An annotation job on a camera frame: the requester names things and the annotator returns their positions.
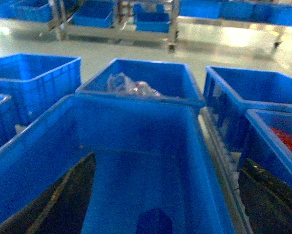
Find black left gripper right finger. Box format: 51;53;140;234
238;158;292;234

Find blue block part with knob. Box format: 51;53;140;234
135;208;173;234

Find blue bin with red parts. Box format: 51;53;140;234
238;109;292;187

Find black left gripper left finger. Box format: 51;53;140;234
0;152;97;234

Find blue bin left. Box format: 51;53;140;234
0;53;82;125

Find blue target bin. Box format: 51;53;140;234
0;95;235;234

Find blue bin with plastic bags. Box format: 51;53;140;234
76;58;205;114

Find blue empty bin right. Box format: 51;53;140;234
203;66;292;152

